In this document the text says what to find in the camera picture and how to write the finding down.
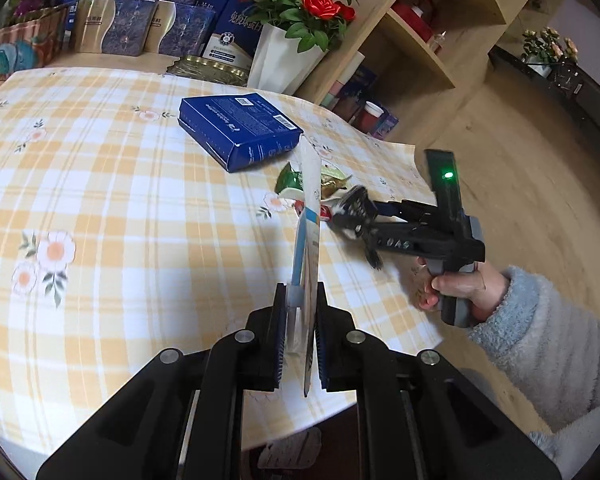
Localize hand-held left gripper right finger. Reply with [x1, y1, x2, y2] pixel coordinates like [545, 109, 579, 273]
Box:
[312, 281, 563, 480]

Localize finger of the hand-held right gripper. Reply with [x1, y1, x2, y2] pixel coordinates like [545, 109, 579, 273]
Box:
[330, 217, 387, 272]
[336, 184, 421, 223]

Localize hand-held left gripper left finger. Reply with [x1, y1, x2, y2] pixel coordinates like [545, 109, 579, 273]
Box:
[35, 282, 288, 480]

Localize floral printed plastic bag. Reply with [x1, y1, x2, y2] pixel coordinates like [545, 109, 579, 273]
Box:
[287, 137, 323, 398]

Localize green foil wrapper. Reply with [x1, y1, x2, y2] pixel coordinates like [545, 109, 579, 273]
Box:
[275, 162, 306, 201]

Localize blue cardboard box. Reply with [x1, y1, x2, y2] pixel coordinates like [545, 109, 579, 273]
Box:
[177, 92, 305, 173]

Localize person's right forearm fuzzy sleeve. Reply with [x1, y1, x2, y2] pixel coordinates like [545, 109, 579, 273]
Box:
[467, 266, 600, 433]

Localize person's right hand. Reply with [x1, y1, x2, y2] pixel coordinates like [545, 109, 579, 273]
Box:
[414, 257, 508, 321]

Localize purple printed box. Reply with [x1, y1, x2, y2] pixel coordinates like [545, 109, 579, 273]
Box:
[370, 110, 400, 141]

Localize red paper cup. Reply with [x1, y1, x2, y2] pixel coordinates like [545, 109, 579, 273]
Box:
[355, 101, 385, 133]

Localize dark blue printed box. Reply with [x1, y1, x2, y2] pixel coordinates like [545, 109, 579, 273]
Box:
[337, 67, 378, 116]

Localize pastel paper cup stack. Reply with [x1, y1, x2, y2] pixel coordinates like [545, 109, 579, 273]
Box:
[325, 52, 366, 111]

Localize white flower pot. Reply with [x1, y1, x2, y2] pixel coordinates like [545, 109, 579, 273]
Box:
[246, 22, 331, 95]

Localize red jar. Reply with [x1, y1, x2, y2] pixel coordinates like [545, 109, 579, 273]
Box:
[392, 0, 438, 43]

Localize artificial red rose bouquet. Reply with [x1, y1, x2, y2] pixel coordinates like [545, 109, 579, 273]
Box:
[237, 0, 368, 53]

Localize wooden shelf unit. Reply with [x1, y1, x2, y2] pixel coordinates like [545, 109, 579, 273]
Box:
[0, 0, 556, 143]

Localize golden scalloped metal tray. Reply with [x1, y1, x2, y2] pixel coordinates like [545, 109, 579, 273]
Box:
[167, 55, 253, 86]

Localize blue box white label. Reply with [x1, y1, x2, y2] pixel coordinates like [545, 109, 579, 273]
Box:
[200, 0, 268, 68]

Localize black low cabinet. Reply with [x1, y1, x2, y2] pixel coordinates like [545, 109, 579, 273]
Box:
[490, 45, 600, 158]

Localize pale pink potted flowers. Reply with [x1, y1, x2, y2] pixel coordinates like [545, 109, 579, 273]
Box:
[520, 27, 578, 78]

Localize brown box teal picture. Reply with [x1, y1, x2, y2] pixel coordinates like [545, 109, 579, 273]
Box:
[0, 7, 68, 86]

